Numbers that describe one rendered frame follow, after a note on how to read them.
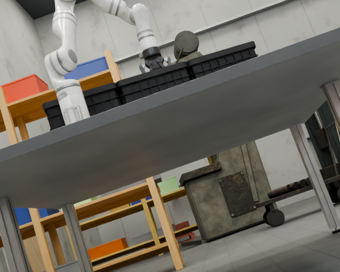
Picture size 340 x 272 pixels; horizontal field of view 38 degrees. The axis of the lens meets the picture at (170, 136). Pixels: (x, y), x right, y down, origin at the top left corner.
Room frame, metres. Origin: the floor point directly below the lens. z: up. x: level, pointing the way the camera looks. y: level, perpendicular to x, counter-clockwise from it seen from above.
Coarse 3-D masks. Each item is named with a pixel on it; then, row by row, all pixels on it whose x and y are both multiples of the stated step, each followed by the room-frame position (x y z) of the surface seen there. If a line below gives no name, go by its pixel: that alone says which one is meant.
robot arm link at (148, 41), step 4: (148, 36) 1.93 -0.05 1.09; (152, 36) 1.94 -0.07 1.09; (140, 40) 1.94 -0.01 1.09; (144, 40) 1.92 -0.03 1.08; (148, 40) 1.92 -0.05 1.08; (152, 40) 1.93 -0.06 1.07; (156, 40) 1.95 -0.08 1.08; (140, 44) 1.94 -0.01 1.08; (144, 44) 1.93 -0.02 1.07; (148, 44) 1.92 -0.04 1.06; (152, 44) 1.92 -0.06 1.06; (156, 44) 1.94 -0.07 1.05; (140, 48) 1.95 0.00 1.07; (144, 48) 1.93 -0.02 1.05; (140, 56) 2.00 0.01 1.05
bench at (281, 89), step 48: (288, 48) 1.37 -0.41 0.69; (336, 48) 1.43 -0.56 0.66; (192, 96) 1.40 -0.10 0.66; (240, 96) 1.63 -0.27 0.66; (288, 96) 1.92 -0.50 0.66; (336, 96) 1.93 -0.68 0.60; (48, 144) 1.39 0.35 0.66; (96, 144) 1.59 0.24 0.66; (144, 144) 1.88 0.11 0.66; (192, 144) 2.29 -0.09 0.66; (240, 144) 2.91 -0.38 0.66; (0, 192) 1.84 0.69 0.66; (48, 192) 2.23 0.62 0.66; (96, 192) 2.82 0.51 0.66
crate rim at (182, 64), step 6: (168, 66) 1.88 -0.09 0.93; (174, 66) 1.88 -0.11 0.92; (180, 66) 1.88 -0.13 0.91; (186, 66) 1.89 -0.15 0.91; (150, 72) 1.87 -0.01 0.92; (156, 72) 1.87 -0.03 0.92; (162, 72) 1.87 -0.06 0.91; (126, 78) 1.85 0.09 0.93; (132, 78) 1.85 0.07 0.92; (138, 78) 1.86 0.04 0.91; (144, 78) 1.86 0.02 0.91; (120, 84) 1.85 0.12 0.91; (120, 102) 2.10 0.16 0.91
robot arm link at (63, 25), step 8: (56, 16) 1.75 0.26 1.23; (64, 16) 1.74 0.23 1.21; (72, 16) 1.77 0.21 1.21; (56, 24) 1.73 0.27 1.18; (64, 24) 1.72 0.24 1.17; (72, 24) 1.75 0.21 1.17; (56, 32) 1.73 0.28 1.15; (64, 32) 1.70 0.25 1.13; (72, 32) 1.73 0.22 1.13; (64, 40) 1.67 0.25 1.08; (72, 40) 1.71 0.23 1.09; (64, 48) 1.65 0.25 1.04; (72, 48) 1.69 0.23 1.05; (64, 56) 1.64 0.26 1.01; (72, 56) 1.67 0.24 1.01; (64, 64) 1.65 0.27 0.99; (72, 64) 1.66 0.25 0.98
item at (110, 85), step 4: (108, 84) 1.84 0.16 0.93; (112, 84) 1.84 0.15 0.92; (96, 88) 1.83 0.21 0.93; (100, 88) 1.84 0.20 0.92; (104, 88) 1.84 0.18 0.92; (108, 88) 1.84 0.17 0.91; (112, 88) 1.84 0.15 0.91; (116, 88) 1.88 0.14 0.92; (84, 92) 1.83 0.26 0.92; (88, 92) 1.83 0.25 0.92; (92, 92) 1.83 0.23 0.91; (96, 92) 1.83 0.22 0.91; (84, 96) 1.83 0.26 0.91; (52, 100) 1.81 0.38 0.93; (56, 100) 1.81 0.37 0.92; (44, 104) 1.81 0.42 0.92; (48, 104) 1.81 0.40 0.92; (52, 104) 1.81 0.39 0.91; (56, 104) 1.81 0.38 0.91; (44, 108) 1.81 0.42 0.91
